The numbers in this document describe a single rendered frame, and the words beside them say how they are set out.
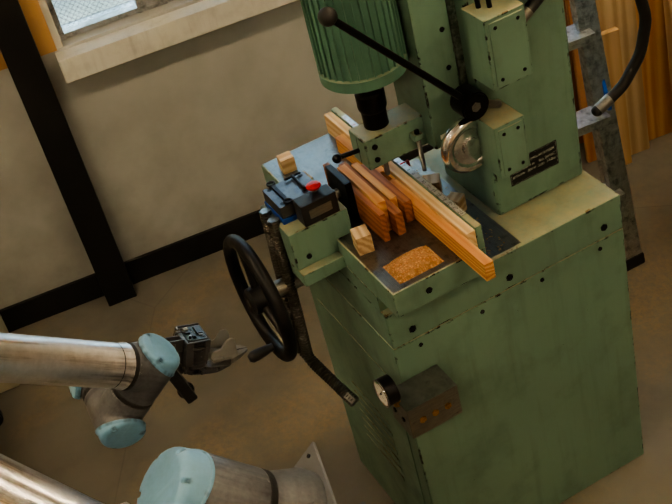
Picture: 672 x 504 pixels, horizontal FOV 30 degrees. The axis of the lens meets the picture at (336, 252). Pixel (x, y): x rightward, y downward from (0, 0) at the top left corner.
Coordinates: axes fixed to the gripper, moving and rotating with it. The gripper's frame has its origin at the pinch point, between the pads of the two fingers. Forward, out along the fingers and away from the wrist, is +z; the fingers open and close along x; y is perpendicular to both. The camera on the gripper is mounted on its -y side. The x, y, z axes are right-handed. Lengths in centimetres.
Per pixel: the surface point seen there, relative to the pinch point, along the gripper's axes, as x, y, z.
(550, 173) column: -13, 40, 63
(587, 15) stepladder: 45, 52, 115
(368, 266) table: -19.5, 28.6, 16.6
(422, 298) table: -30.3, 26.4, 22.8
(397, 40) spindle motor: -8, 70, 24
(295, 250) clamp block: -7.3, 27.3, 6.8
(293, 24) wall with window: 127, 25, 71
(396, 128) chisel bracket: -5, 51, 28
